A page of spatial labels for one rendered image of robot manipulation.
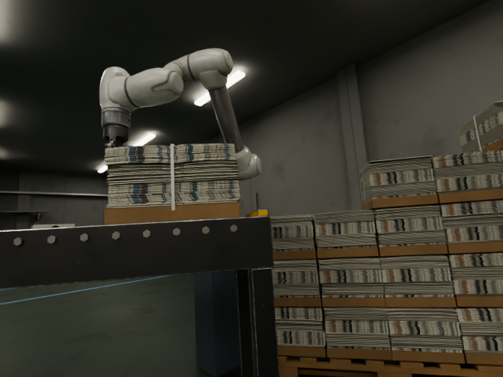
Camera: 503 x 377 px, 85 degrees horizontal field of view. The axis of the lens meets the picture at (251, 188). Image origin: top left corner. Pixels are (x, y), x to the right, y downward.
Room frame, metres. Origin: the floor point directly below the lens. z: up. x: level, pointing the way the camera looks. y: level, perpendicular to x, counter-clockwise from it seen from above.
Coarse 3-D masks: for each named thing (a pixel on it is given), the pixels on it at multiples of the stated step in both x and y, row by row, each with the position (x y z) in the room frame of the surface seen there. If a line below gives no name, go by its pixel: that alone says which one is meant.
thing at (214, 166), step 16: (192, 144) 0.78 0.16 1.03; (208, 144) 0.79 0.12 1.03; (224, 144) 0.80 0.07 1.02; (192, 160) 0.78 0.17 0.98; (208, 160) 0.79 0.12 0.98; (224, 160) 0.80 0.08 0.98; (192, 176) 0.79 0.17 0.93; (208, 176) 0.79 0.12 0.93; (224, 176) 0.80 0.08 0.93; (192, 192) 0.79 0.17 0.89; (208, 192) 0.80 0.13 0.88; (224, 192) 0.80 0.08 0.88
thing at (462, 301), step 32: (288, 256) 1.46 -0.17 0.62; (320, 256) 1.42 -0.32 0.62; (352, 256) 1.38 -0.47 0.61; (320, 288) 1.67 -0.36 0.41; (288, 352) 1.47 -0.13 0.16; (320, 352) 1.43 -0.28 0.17; (352, 352) 1.39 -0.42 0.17; (384, 352) 1.36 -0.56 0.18; (416, 352) 1.33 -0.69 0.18; (448, 352) 1.30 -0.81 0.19
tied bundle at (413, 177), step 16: (400, 160) 1.32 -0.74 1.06; (416, 160) 1.30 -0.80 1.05; (368, 176) 1.38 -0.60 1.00; (384, 176) 1.34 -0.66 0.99; (400, 176) 1.33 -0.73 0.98; (416, 176) 1.31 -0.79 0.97; (432, 176) 1.30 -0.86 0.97; (368, 192) 1.45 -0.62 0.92; (384, 192) 1.35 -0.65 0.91; (400, 192) 1.33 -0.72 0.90; (416, 192) 1.31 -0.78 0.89; (432, 192) 1.30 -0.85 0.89; (384, 208) 1.36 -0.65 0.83
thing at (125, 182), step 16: (112, 160) 0.76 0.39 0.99; (128, 160) 0.77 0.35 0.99; (144, 160) 0.77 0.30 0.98; (160, 160) 0.78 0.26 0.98; (112, 176) 0.77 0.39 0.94; (128, 176) 0.77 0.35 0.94; (144, 176) 0.78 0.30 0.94; (160, 176) 0.78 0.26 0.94; (112, 192) 0.77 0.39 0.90; (128, 192) 0.78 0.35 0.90; (144, 192) 0.78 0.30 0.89; (160, 192) 0.78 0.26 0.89; (112, 208) 0.77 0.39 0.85
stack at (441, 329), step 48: (288, 240) 1.46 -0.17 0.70; (336, 240) 1.40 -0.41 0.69; (384, 240) 1.35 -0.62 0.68; (432, 240) 1.31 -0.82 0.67; (480, 240) 1.26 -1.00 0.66; (288, 288) 1.46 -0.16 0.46; (336, 288) 1.41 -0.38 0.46; (384, 288) 1.37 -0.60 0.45; (432, 288) 1.31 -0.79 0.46; (480, 288) 1.27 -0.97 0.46; (288, 336) 1.47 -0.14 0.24; (336, 336) 1.41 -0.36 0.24; (384, 336) 1.36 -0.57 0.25; (432, 336) 1.32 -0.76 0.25; (480, 336) 1.27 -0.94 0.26
